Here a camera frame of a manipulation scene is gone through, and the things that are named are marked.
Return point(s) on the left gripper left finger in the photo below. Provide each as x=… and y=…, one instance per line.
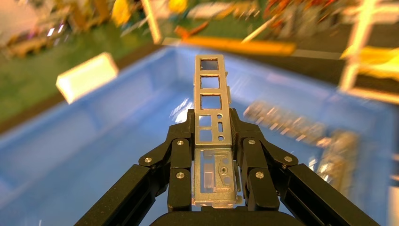
x=179, y=174

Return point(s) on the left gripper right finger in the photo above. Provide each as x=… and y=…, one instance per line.
x=261, y=184

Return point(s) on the metal bracket with square windows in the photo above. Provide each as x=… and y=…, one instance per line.
x=213, y=89

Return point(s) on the blue plastic bin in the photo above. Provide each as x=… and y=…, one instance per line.
x=93, y=140

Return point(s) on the white foam block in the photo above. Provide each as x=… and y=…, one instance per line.
x=87, y=76

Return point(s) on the long wooden edge strip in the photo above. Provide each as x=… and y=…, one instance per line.
x=243, y=46

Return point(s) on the metal bracket with tabs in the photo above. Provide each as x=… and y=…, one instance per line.
x=283, y=123

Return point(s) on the dark narrow metal bracket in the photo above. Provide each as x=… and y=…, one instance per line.
x=338, y=159

